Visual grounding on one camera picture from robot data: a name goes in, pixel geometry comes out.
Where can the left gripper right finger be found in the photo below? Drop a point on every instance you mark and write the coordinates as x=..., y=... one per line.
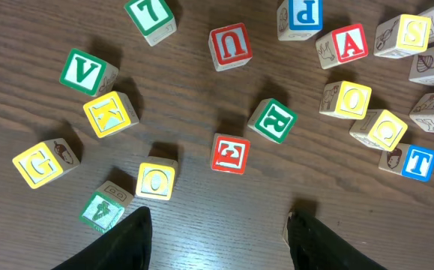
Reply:
x=314, y=246

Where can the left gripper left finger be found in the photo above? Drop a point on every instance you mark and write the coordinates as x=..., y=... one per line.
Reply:
x=127, y=246

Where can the red E block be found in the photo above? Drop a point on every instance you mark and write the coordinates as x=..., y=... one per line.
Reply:
x=229, y=153

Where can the green N block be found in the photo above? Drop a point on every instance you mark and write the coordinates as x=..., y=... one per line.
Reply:
x=285, y=229

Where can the green 4 block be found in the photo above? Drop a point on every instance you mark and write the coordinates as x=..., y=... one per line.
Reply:
x=105, y=207

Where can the yellow O block left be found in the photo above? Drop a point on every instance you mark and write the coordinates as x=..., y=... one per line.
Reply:
x=156, y=178

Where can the yellow o block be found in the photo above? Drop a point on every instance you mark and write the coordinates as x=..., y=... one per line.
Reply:
x=156, y=178
x=345, y=100

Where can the yellow G block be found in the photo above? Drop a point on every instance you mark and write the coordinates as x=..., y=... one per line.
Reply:
x=45, y=162

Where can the blue T block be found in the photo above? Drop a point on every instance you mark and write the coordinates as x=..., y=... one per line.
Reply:
x=410, y=161

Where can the green R block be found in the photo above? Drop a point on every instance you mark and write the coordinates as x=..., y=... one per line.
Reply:
x=272, y=120

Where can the yellow K block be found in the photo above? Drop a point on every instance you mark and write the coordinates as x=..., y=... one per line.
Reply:
x=110, y=113

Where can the yellow C block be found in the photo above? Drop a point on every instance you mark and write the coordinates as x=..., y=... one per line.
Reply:
x=379, y=129

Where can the yellow O block centre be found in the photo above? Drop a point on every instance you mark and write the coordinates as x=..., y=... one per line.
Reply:
x=345, y=100

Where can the green V block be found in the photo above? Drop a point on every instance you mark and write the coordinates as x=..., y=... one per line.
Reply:
x=88, y=74

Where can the red A block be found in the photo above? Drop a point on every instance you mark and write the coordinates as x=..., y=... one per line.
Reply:
x=341, y=46

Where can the red U block left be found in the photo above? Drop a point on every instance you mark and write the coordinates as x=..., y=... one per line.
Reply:
x=230, y=46

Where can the blue P block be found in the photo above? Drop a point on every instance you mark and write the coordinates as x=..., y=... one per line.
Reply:
x=299, y=20

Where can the yellow S block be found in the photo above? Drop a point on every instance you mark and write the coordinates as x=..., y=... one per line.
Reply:
x=404, y=35

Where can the green 7 block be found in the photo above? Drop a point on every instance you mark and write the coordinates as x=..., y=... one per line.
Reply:
x=153, y=18

